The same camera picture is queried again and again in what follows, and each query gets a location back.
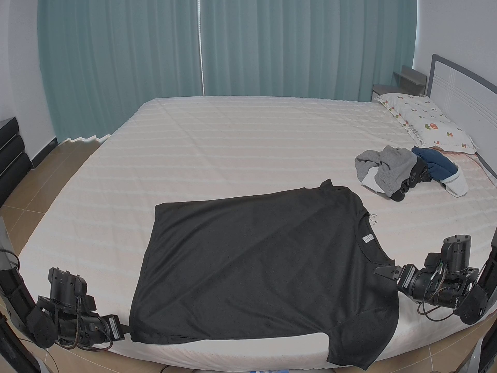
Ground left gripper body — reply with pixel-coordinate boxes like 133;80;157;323
82;314;130;345

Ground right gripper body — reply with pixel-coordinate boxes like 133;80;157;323
396;264;442;304

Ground black T-shirt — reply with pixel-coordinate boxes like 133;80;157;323
129;179;400;367

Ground pile of clothes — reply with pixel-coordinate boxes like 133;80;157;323
355;145;469;203

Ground bed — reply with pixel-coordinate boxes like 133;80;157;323
17;54;497;372

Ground white printed pillow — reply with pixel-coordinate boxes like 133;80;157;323
375;93;477;155

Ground black chest of drawers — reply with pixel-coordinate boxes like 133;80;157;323
0;117;32;207

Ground grey bedside table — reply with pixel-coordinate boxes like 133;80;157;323
372;65;428;102

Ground blue-green curtain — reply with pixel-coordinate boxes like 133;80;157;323
198;0;418;103
38;0;204;141

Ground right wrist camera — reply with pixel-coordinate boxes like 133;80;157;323
425;252;444;273

